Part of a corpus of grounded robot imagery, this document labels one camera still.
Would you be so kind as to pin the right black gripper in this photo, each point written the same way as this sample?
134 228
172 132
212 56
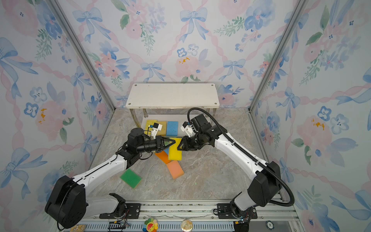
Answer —
186 146

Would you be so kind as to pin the dark green sponge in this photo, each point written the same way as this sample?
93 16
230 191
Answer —
131 178

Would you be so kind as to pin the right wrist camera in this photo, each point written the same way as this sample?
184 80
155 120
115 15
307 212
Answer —
187 129

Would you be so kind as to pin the colourful round toy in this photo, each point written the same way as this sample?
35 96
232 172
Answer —
150 225

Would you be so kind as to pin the orange sponge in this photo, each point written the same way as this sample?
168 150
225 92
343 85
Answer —
163 156

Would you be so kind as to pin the round brass disc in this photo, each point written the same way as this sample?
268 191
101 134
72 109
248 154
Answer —
186 225

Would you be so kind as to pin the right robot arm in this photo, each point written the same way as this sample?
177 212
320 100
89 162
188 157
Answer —
266 187

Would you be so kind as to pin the yellow sponge front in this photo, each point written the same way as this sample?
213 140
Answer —
174 153

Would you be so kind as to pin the round black white knob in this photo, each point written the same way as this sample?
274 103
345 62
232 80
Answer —
269 224

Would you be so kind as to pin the salmon pink sponge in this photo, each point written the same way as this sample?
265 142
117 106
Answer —
175 169

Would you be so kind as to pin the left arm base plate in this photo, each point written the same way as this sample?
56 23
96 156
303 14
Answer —
124 211

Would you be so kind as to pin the small patterned card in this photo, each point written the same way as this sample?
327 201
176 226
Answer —
78 228

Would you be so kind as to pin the white two-tier shelf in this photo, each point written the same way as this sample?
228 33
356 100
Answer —
156 101

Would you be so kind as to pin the pale yellow worn sponge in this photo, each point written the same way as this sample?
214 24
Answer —
163 130

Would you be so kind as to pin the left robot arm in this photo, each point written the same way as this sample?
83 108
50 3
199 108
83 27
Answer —
68 203

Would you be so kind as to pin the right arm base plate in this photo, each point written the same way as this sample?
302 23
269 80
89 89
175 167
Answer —
230 211

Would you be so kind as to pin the bright yellow sponge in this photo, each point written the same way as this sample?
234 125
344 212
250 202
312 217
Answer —
150 123

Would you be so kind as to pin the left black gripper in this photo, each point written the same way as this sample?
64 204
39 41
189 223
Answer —
160 143

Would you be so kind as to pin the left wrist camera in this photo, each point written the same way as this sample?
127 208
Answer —
154 129

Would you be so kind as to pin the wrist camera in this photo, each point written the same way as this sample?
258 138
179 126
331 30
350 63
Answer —
154 129
187 129

